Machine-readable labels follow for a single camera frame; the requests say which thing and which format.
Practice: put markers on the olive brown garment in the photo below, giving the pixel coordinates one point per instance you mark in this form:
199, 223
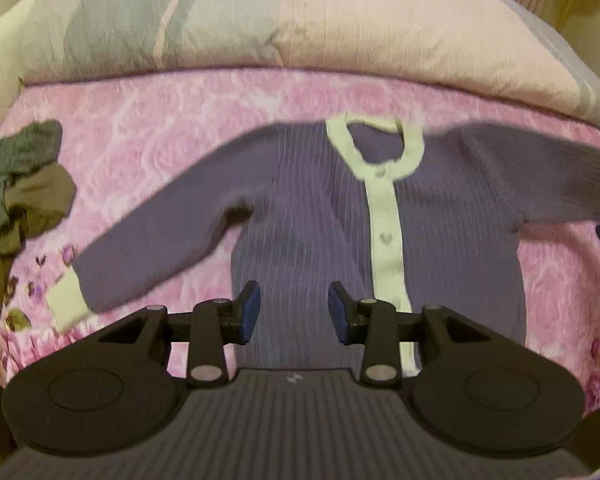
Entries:
40, 195

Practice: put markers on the pink rose floral blanket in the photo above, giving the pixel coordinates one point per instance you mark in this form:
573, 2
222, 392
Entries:
155, 125

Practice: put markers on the pink and grey duvet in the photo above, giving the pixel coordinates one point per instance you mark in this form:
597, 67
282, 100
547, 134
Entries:
330, 25

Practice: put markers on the grey knit garment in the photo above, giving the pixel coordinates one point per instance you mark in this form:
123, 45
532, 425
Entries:
15, 152

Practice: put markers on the purple knit cardigan cream trim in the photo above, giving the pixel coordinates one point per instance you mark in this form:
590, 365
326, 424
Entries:
290, 200

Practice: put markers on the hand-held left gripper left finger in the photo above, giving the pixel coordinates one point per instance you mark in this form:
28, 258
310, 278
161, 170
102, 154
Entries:
250, 310

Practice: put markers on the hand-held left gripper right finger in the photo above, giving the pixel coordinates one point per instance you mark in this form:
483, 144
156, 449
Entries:
338, 306

